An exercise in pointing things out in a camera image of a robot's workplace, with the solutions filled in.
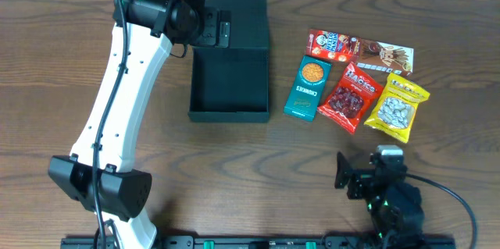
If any dark green gift box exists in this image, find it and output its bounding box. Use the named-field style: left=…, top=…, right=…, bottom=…
left=188, top=0, right=270, bottom=123

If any teal Chunkies cookie box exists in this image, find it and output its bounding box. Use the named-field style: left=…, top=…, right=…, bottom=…
left=284, top=55, right=331, bottom=122

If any red Hello Panda box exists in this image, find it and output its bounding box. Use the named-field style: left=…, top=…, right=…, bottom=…
left=305, top=29, right=360, bottom=62

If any brown Pocky box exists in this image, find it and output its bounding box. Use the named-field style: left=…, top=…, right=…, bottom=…
left=355, top=39, right=414, bottom=76

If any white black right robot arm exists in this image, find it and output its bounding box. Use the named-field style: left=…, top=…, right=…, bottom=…
left=334, top=145, right=424, bottom=248

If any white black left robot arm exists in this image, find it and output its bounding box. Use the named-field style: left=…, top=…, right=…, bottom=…
left=48, top=0, right=227, bottom=248

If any red Hacks candy bag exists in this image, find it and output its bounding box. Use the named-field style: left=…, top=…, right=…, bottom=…
left=317, top=62, right=383, bottom=134

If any yellow seeds snack bag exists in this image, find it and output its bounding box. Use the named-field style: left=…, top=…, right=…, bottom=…
left=364, top=73, right=430, bottom=144

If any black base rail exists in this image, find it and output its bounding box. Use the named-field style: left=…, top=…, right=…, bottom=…
left=59, top=236, right=456, bottom=249

